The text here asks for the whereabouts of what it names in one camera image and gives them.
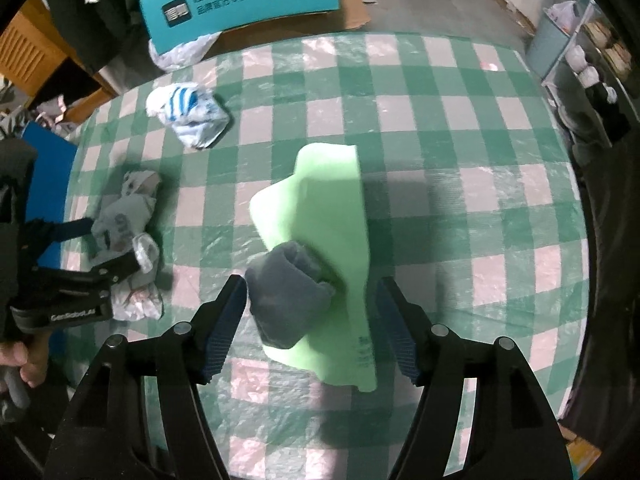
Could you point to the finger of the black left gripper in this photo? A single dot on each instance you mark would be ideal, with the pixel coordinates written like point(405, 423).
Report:
point(99, 277)
point(45, 233)

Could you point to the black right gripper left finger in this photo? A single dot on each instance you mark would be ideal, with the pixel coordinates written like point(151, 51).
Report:
point(215, 324)

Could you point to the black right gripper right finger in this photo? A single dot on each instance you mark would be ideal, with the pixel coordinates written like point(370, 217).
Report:
point(407, 327)

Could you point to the white printed plastic bag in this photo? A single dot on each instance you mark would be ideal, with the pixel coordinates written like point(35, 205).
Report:
point(120, 230)

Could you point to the dark grey sock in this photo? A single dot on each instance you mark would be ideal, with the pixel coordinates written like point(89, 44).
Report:
point(288, 295)

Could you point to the light green foam sheet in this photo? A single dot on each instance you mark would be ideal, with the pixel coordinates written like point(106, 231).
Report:
point(321, 206)

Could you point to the blue striped white plastic bag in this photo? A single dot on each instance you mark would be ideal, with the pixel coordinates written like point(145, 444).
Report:
point(191, 111)

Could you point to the person's left hand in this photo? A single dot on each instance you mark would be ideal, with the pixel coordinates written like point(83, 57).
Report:
point(30, 359)

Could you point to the blue storage box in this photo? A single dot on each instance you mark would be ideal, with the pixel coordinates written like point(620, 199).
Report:
point(46, 193)

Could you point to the green checkered tablecloth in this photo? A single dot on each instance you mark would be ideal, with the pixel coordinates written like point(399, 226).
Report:
point(472, 205)

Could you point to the wooden louvered cabinet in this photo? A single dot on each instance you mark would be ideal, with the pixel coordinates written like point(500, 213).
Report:
point(32, 49)

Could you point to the white plastic bag under box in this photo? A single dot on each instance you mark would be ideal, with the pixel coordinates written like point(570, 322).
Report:
point(183, 55)

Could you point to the hanging dark coats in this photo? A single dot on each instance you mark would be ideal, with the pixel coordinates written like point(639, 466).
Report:
point(99, 31)

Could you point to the metal shoe rack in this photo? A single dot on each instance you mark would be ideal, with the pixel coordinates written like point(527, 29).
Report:
point(594, 84)

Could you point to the light blue waste bin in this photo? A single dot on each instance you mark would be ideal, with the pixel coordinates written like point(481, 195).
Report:
point(546, 46)

